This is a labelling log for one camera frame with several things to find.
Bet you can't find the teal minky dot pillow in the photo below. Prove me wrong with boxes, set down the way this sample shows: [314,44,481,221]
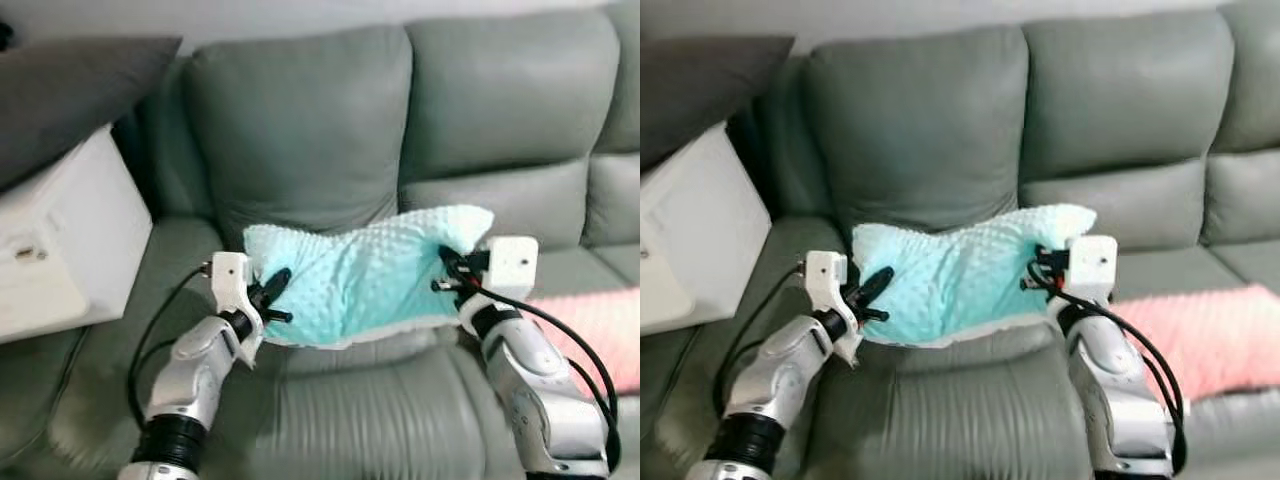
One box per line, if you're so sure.
[243,205,495,350]
[852,204,1098,349]

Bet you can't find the pink minky dot pillow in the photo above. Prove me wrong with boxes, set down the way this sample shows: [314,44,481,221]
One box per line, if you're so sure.
[1108,283,1280,403]
[524,287,641,397]

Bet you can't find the grey green leather sofa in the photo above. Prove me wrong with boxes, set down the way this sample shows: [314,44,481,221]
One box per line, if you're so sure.
[0,0,641,480]
[640,0,1280,480]

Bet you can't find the dark grey cushion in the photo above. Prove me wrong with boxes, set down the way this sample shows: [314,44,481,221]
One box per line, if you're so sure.
[0,37,183,193]
[640,36,796,173]

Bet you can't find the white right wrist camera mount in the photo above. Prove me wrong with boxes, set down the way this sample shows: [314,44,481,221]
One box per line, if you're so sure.
[482,236,540,301]
[1067,235,1119,301]

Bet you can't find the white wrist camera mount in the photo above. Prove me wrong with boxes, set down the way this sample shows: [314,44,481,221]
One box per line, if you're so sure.
[1067,235,1119,301]
[208,251,265,341]
[804,250,861,336]
[482,236,540,301]

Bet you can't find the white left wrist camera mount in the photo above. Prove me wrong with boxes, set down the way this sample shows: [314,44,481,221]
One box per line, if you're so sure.
[208,251,265,341]
[804,250,861,336]

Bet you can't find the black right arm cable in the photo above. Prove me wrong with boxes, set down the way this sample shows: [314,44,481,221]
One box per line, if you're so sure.
[462,283,621,471]
[1030,285,1188,471]

